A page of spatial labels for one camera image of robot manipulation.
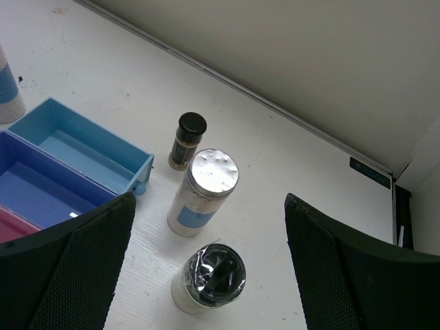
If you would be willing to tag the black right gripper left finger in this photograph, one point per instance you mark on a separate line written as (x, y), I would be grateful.
(65, 276)

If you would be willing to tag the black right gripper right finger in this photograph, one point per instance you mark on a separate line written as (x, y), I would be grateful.
(350, 280)

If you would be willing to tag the pink tray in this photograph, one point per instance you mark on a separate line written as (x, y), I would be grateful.
(14, 226)

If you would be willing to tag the dark blue tray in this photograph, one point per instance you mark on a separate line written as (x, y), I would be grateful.
(41, 189)

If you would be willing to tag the dark table label right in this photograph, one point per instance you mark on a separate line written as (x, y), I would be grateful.
(370, 173)

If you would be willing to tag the light blue tray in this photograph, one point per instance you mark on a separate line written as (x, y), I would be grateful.
(86, 147)

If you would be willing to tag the silver-lid salt bottle right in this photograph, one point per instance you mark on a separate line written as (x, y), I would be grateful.
(210, 178)

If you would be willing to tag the silver-lid salt bottle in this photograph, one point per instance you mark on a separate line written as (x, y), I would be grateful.
(210, 178)
(11, 102)

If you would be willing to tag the silver-lid salt bottle left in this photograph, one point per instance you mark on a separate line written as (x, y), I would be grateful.
(11, 102)

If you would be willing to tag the small black-cap spice bottle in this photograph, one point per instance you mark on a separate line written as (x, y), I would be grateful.
(189, 133)

